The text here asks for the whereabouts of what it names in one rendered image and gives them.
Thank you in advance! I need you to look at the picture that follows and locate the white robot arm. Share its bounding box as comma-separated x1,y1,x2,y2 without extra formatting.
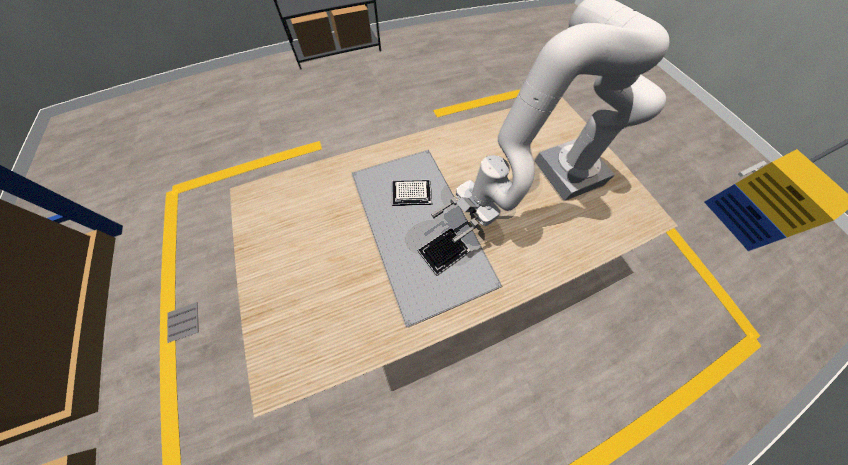
457,0,669,213

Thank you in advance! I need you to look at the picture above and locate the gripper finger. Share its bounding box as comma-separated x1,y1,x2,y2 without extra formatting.
431,197,459,219
452,212,479,243

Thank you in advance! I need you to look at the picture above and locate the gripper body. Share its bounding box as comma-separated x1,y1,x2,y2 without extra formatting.
456,181,501,226

